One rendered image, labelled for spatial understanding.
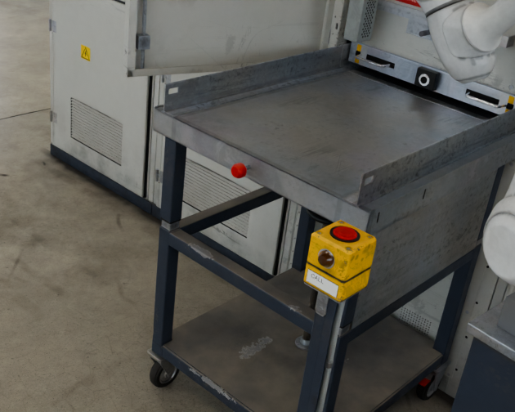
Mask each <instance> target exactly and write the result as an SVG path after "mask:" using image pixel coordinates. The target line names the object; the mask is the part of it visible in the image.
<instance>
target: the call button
mask: <svg viewBox="0 0 515 412"><path fill-rule="evenodd" d="M333 233H334V235H335V236H337V237H338V238H339V239H343V240H353V239H355V238H356V237H357V233H356V232H355V231H354V230H353V229H352V228H350V227H347V226H339V227H337V228H335V229H334V230H333Z"/></svg>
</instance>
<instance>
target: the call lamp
mask: <svg viewBox="0 0 515 412"><path fill-rule="evenodd" d="M318 262H319V264H321V265H322V266H323V267H324V268H327V269H330V268H332V267H333V266H334V264H335V256H334V254H333V253H332V252H331V251H330V250H329V249H321V250H320V251H319V252H318Z"/></svg>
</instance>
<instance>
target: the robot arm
mask: <svg viewBox="0 0 515 412"><path fill-rule="evenodd" d="M416 1H417V2H418V4H419V5H420V6H421V8H422V9H423V12H424V14H425V16H426V18H427V21H428V27H429V32H430V34H431V37H432V41H433V44H434V47H435V48H436V51H437V54H438V56H439V58H440V60H441V63H442V64H443V66H444V67H445V69H446V71H447V72H448V74H449V75H450V76H451V77H452V78H453V79H454V80H456V81H459V82H460V83H471V82H475V81H478V80H481V79H484V78H487V77H488V76H489V75H490V73H491V72H492V71H493V68H494V66H495V49H496V48H497V47H498V46H499V44H500V42H501V40H502V37H503V34H504V33H505V32H506V31H507V30H509V29H510V28H511V27H512V26H513V25H514V24H515V0H498V1H497V2H496V3H495V4H494V5H493V6H491V7H490V6H488V5H487V4H485V3H482V2H476V3H475V2H474V0H416ZM482 242H483V251H484V254H485V258H486V261H487V263H488V265H489V267H490V268H491V270H492V271H493V272H494V273H495V274H496V275H497V276H498V277H499V278H500V279H501V280H503V281H505V282H507V283H509V284H511V285H513V286H515V174H514V176H513V179H512V181H511V183H510V186H509V188H508V190H507V193H506V195H505V196H504V199H502V200H500V201H499V202H498V203H497V204H496V205H495V207H494V209H493V210H492V212H491V213H490V216H489V217H488V219H487V221H486V224H485V227H484V231H483V238H482Z"/></svg>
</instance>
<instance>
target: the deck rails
mask: <svg viewBox="0 0 515 412"><path fill-rule="evenodd" d="M342 53H343V45H340V46H336V47H329V48H325V49H321V50H318V51H311V52H307V53H303V54H299V55H295V56H288V57H285V58H280V59H277V60H270V61H266V62H262V63H258V64H255V65H248V66H244V67H239V68H236V69H229V70H225V71H222V72H217V73H214V74H207V75H203V76H199V77H195V78H188V79H184V80H181V81H176V82H173V83H166V84H165V89H164V102H163V110H162V112H164V113H165V114H168V115H170V116H172V117H177V116H179V115H183V114H189V113H192V112H195V111H198V110H204V109H207V108H210V107H214V106H217V105H223V104H226V103H229V102H232V101H238V100H241V99H244V98H248V97H251V96H256V95H260V94H263V93H267V92H272V91H275V90H279V89H282V88H286V87H291V86H294V85H298V84H301V83H306V82H310V81H313V80H317V79H320V78H325V77H329V76H332V75H335V74H341V73H344V72H347V71H348V69H344V68H341V67H340V62H341V57H342ZM175 87H177V92H175V93H171V94H168V92H169V89H170V88H175ZM514 128H515V108H514V109H512V110H509V111H507V112H505V113H502V114H500V115H497V116H495V117H494V118H491V119H488V120H486V121H484V122H482V123H479V124H477V125H474V126H472V127H470V128H467V129H465V130H463V131H461V132H457V133H455V134H454V135H451V136H449V137H446V138H444V139H442V140H439V141H437V142H434V143H432V144H431V145H428V146H425V147H423V148H421V149H419V150H416V151H414V152H411V153H409V154H406V155H404V156H402V157H400V158H398V159H394V160H393V161H391V162H388V163H386V164H383V165H381V166H379V167H376V168H374V169H371V170H369V171H368V172H364V173H362V175H361V180H360V187H359V190H358V191H357V192H355V193H353V194H350V195H348V196H346V197H344V198H343V200H344V201H347V202H348V203H350V204H353V205H355V206H357V207H358V208H359V207H361V206H363V205H365V204H368V203H370V202H372V201H374V200H376V199H378V198H380V197H382V196H384V195H387V194H389V193H391V192H393V191H394V190H397V189H399V188H401V187H402V186H406V185H408V184H410V183H411V182H413V181H416V180H418V179H419V178H421V177H424V176H427V175H428V174H430V173H432V172H435V171H436V170H438V169H440V168H443V167H445V166H447V165H449V164H451V163H453V162H455V161H457V160H459V159H462V158H463V157H466V156H468V155H470V154H472V153H474V152H476V151H478V150H480V149H482V148H485V147H487V146H489V145H491V144H493V143H495V142H497V141H499V140H501V139H503V138H505V137H508V136H510V135H512V134H514V133H515V131H514ZM368 177H372V181H370V182H368V183H366V184H365V179H366V178H368Z"/></svg>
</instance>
